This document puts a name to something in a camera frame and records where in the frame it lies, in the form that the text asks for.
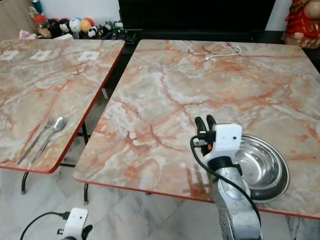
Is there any stainless steel bowl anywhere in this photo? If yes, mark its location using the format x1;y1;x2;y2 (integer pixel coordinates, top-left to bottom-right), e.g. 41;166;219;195
234;133;291;203

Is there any silver metal spoon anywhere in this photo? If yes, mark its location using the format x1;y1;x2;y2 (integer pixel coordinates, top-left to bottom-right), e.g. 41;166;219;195
29;116;67;166

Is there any orange and red round toy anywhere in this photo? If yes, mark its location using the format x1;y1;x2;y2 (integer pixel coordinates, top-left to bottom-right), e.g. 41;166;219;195
80;17;95;34

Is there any large marble folding table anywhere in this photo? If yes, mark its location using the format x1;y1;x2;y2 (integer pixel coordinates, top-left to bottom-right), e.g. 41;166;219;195
72;39;320;221

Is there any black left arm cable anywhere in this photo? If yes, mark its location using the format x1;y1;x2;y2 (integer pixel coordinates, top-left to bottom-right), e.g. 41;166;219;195
21;211;72;240

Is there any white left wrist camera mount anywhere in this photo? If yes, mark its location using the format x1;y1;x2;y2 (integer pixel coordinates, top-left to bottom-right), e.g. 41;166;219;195
64;207;89;240

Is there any white cable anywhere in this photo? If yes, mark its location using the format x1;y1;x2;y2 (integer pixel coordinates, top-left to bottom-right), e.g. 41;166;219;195
204;44;243;62

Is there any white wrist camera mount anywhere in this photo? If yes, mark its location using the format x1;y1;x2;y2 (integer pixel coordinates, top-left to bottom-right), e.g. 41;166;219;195
209;123;244;160
64;207;89;240

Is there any black round doll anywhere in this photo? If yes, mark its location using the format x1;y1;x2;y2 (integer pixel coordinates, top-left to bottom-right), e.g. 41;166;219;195
47;18;71;38

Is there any small marble folding table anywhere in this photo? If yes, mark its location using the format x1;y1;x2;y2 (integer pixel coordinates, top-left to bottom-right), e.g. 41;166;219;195
0;38;126;196

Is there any small panda toy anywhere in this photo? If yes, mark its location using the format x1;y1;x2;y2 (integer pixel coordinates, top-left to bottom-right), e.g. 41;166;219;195
87;26;99;39

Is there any red lidded jar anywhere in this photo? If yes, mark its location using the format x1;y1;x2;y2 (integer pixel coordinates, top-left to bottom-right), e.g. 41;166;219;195
32;14;49;39

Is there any black television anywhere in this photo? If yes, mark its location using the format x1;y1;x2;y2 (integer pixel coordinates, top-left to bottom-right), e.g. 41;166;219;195
118;0;278;34

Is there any white paper sticker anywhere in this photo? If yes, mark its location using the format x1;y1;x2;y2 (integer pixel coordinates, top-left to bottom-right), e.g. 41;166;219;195
0;50;15;62

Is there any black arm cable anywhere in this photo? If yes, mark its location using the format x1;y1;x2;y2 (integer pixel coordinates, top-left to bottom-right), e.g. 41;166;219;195
21;211;72;240
189;135;262;226

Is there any wooden cabinet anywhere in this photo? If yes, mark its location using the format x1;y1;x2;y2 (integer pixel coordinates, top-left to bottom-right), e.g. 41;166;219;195
0;0;37;42

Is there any white and blue doll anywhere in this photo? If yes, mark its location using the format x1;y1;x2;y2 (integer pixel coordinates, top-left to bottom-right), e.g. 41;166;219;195
68;17;82;37

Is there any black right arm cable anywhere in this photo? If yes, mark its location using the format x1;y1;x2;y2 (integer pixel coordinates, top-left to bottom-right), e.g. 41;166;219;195
189;135;262;226

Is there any silver metal fork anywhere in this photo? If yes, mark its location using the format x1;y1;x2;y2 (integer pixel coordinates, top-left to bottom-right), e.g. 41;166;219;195
17;116;56;166

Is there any red figurine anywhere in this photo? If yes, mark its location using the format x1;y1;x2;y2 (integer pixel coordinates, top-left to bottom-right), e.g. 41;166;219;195
281;0;320;49

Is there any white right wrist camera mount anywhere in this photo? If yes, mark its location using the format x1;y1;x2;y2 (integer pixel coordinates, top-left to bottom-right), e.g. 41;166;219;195
209;123;244;160

